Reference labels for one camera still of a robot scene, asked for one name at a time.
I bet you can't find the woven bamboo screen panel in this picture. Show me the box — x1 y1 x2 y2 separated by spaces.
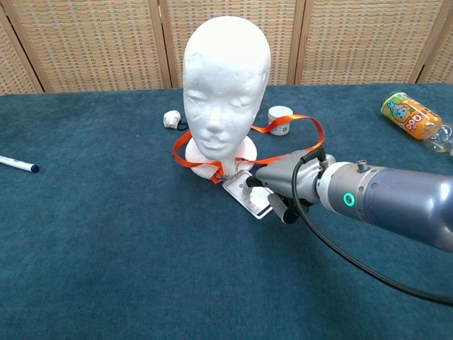
0 6 45 96
0 0 173 94
157 0 306 89
417 13 453 85
295 0 453 86

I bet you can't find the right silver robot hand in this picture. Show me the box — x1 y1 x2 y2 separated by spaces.
246 148 337 226

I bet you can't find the orange juice plastic bottle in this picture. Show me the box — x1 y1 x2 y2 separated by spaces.
380 91 453 157

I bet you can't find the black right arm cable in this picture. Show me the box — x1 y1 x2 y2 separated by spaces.
292 147 453 307

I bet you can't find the white foam mannequin head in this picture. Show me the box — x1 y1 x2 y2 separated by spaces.
183 16 273 180

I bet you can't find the orange lanyard strap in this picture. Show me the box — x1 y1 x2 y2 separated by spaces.
172 113 325 185

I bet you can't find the white marker with blue cap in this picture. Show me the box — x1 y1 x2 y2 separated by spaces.
0 154 40 174

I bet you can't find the small white toy figure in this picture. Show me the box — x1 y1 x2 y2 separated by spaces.
163 110 187 132

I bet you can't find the small white jar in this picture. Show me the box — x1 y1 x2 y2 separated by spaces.
267 105 294 136

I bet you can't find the teal carpet table cover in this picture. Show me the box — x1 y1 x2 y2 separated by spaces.
0 83 453 340

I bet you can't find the white ID card holder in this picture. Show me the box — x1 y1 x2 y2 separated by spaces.
222 172 275 221

